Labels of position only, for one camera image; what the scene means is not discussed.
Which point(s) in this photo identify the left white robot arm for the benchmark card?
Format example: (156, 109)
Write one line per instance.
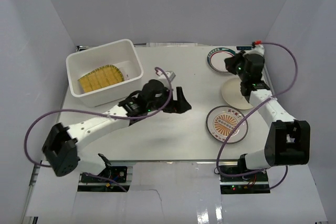
(64, 146)

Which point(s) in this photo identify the white plate orange sunburst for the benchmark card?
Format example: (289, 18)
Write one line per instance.
(221, 120)

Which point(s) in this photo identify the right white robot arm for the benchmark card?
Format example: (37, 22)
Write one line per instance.
(288, 140)

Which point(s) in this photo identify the white plastic bin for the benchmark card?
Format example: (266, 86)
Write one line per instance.
(121, 54)

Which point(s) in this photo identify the cream plain plate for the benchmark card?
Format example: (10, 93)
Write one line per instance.
(231, 94)

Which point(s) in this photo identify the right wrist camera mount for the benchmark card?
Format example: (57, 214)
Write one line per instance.
(258, 48)

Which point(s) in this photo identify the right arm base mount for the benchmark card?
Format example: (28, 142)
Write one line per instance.
(251, 184)

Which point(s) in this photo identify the blue label sticker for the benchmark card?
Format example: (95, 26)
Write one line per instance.
(240, 48)

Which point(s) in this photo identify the white plate with teal rim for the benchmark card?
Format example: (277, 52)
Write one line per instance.
(216, 59)

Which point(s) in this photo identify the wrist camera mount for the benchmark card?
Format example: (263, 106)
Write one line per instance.
(258, 48)
(164, 76)

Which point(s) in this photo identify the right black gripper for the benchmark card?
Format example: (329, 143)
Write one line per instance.
(230, 62)

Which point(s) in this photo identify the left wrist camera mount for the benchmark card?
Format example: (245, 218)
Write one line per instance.
(164, 76)

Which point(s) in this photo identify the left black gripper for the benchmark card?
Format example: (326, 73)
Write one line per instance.
(174, 102)

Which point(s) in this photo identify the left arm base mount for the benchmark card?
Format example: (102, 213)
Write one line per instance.
(114, 180)

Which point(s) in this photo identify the scoop-shaped woven bamboo tray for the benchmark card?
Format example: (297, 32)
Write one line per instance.
(101, 77)

